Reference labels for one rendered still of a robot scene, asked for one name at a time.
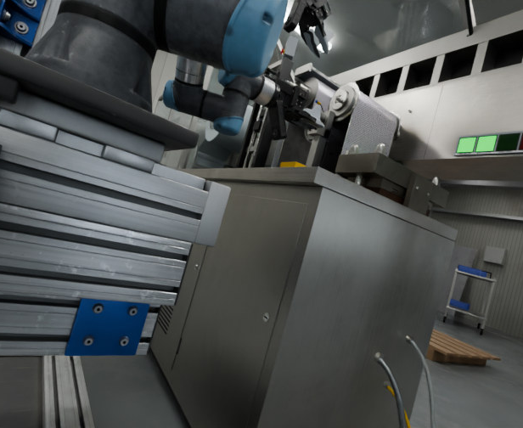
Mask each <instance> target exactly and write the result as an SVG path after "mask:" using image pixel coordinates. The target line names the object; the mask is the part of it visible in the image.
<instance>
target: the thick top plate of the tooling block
mask: <svg viewBox="0 0 523 428"><path fill-rule="evenodd" d="M335 172H336V173H338V174H340V175H342V176H344V177H347V178H349V177H356V175H362V176H363V177H373V178H384V179H386V180H388V181H390V182H392V183H394V184H395V185H397V186H399V187H401V188H403V189H406V190H407V189H408V184H409V180H410V177H411V174H417V173H415V172H413V171H411V170H409V169H408V168H406V167H405V166H403V165H401V164H399V163H397V162H396V161H394V160H392V159H391V158H389V157H387V156H385V155H383V154H381V153H380V152H379V153H364V154H350V155H339V159H338V162H337V165H336V168H335ZM448 194H449V192H448V191H446V190H445V189H443V188H441V187H439V186H438V185H436V184H434V185H433V189H432V191H431V195H430V202H431V203H433V206H432V207H440V208H445V206H446V203H447V197H448Z"/></svg>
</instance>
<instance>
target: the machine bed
mask: <svg viewBox="0 0 523 428"><path fill-rule="evenodd" d="M177 170H179V171H182V172H186V173H188V174H191V175H194V176H196V177H201V178H204V179H205V180H212V181H227V182H241V183H270V184H284V185H299V186H313V187H324V188H326V189H330V190H332V191H334V192H336V193H338V194H342V195H344V196H346V197H348V198H351V199H353V200H356V201H358V202H361V203H363V204H365V205H367V206H371V207H373V208H375V209H377V210H379V211H382V212H385V213H387V214H389V215H392V216H394V217H397V218H399V219H402V220H403V221H406V222H410V223H412V224H413V225H416V226H418V227H421V228H423V229H426V230H428V231H431V232H432V233H434V234H438V235H440V236H442V237H445V238H447V239H450V240H452V241H455V240H456V237H457V233H458V230H457V229H455V228H451V227H449V226H447V225H446V224H444V223H441V222H438V221H437V220H435V219H432V218H430V217H427V216H426V215H423V214H421V213H419V212H417V211H415V210H412V209H410V208H408V207H406V206H403V205H401V204H399V203H397V202H395V201H394V200H390V199H388V198H386V197H385V196H382V195H380V194H377V193H375V192H373V191H371V190H369V189H366V188H364V187H362V186H360V185H358V184H356V183H353V182H351V181H349V180H347V179H345V178H343V177H340V176H338V175H336V174H334V173H332V172H329V171H327V170H325V169H323V168H321V167H319V166H298V167H255V168H212V169H177Z"/></svg>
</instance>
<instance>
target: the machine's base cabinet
mask: <svg viewBox="0 0 523 428"><path fill-rule="evenodd" d="M206 181H212V180H206ZM212 182H215V183H220V184H222V185H225V186H228V187H229V188H230V189H231V190H230V194H229V196H228V203H227V205H226V209H225V212H224V215H223V218H222V223H221V227H220V229H219V233H218V236H217V241H216V244H215V246H214V247H211V246H207V245H199V244H195V243H193V248H192V250H191V254H190V257H189V260H188V266H187V268H186V272H185V274H184V277H183V282H182V286H181V289H180V292H179V295H178V298H177V304H176V306H165V305H162V307H161V310H160V316H159V318H158V322H157V325H156V328H155V332H154V336H153V339H152V342H151V345H150V351H151V353H152V356H153V358H154V360H155V362H156V364H155V366H156V367H157V368H159V370H160V372H161V374H162V376H163V378H164V380H165V382H166V384H167V386H168V388H169V390H170V392H171V394H172V396H173V398H174V400H175V402H176V404H177V406H178V408H179V410H180V412H181V414H182V416H183V418H184V420H185V422H186V424H187V426H188V428H400V425H399V418H398V411H397V405H396V399H395V398H394V396H393V395H392V394H391V392H390V391H389V390H387V389H385V388H384V387H383V383H384V381H385V380H387V381H389V382H390V379H389V377H388V376H387V374H386V372H385V370H384V369H383V368H382V366H381V365H380V364H378V363H376V362H375V361H374V356H375V354H376V353H377V352H380V353H382V354H383V355H384V357H385V359H384V360H385V361H386V363H387V364H388V365H389V367H390V368H391V371H392V373H393V374H394V375H395V377H396V382H397V384H398V386H399V389H400V393H401V395H402V401H403V407H404V409H405V411H406V414H407V417H408V420H409V421H410V418H411V414H412V411H413V405H414V401H415V398H416V394H417V390H418V387H419V381H420V377H421V375H422V371H423V367H424V365H423V363H422V360H421V358H420V356H419V354H418V352H417V351H416V349H415V348H414V347H413V345H412V344H409V343H407V342H406V338H407V336H408V335H411V336H412V337H413V338H414V342H415V344H416V345H417V346H418V347H419V349H420V351H421V352H422V353H423V355H424V357H425V358H426V354H427V351H428V347H429V344H430V338H431V334H432V330H433V327H434V324H435V321H436V315H437V311H438V307H439V304H440V300H441V294H442V291H443V287H444V284H445V280H446V277H447V271H448V268H449V264H450V261H451V257H452V253H453V247H454V244H455V242H454V241H452V240H450V239H447V238H445V237H442V236H440V235H438V234H434V233H432V232H431V231H428V230H426V229H423V228H421V227H418V226H416V225H413V224H412V223H410V222H406V221H403V220H402V219H399V218H397V217H394V216H392V215H389V214H387V213H385V212H382V211H379V210H377V209H375V208H373V207H371V206H367V205H365V204H363V203H361V202H358V201H356V200H353V199H351V198H348V197H346V196H344V195H342V194H338V193H336V192H334V191H332V190H330V189H326V188H324V187H313V186H299V185H284V184H270V183H241V182H227V181H212ZM390 383H391V382H390Z"/></svg>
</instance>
